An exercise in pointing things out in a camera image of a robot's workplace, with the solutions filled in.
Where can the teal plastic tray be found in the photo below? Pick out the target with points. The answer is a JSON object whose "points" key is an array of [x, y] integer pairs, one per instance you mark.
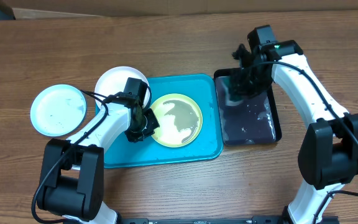
{"points": [[207, 145]]}

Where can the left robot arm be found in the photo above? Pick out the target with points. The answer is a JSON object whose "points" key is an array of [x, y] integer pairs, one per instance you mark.
{"points": [[72, 177]]}

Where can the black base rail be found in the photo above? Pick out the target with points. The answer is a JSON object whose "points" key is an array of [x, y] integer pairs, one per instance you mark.
{"points": [[254, 220]]}

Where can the cardboard backdrop panel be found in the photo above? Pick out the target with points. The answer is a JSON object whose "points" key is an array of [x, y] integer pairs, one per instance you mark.
{"points": [[179, 7]]}

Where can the light blue round plate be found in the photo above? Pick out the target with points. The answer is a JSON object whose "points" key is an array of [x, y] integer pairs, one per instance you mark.
{"points": [[58, 110]]}

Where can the white round plate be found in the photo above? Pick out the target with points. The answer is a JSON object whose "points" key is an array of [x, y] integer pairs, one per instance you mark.
{"points": [[112, 83]]}

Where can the green sponge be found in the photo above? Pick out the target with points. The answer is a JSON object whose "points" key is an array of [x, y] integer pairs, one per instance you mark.
{"points": [[231, 98]]}

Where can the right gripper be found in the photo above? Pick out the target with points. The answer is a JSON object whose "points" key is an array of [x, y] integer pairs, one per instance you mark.
{"points": [[262, 88]]}

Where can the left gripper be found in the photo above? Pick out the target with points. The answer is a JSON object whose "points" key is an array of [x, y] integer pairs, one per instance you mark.
{"points": [[153, 123]]}

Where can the black water tray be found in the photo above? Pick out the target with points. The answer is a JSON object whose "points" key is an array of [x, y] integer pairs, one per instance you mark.
{"points": [[247, 121]]}

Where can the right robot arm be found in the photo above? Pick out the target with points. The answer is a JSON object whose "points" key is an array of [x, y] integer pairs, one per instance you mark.
{"points": [[328, 157]]}

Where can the yellow round plate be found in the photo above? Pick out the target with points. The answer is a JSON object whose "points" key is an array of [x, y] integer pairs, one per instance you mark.
{"points": [[180, 120]]}

